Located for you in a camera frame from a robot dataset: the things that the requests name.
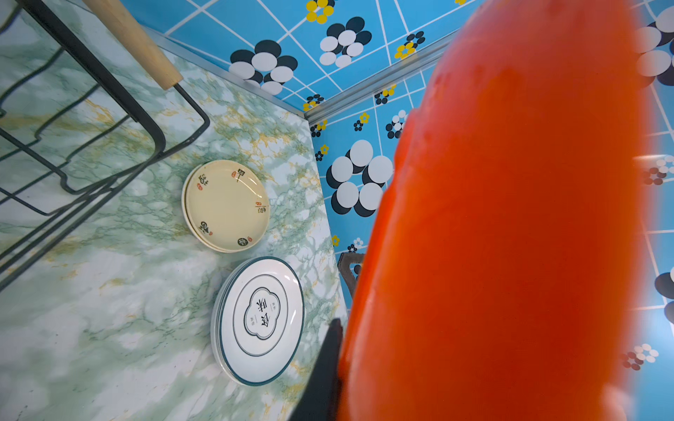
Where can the black wire dish rack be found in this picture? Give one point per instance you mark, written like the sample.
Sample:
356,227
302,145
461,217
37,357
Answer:
72,135

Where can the white plate green rim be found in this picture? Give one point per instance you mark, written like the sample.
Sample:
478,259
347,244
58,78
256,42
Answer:
262,320

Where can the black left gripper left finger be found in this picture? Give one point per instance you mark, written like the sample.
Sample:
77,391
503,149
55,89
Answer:
321,396

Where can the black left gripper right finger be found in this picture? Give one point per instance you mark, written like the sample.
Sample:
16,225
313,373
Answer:
350,266

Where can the white plate green cloud outline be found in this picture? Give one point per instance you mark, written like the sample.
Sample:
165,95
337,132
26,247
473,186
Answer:
215,327

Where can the orange plate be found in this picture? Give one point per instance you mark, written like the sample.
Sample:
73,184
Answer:
496,282

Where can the cream plate with stamp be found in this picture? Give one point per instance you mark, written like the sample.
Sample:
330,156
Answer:
228,206

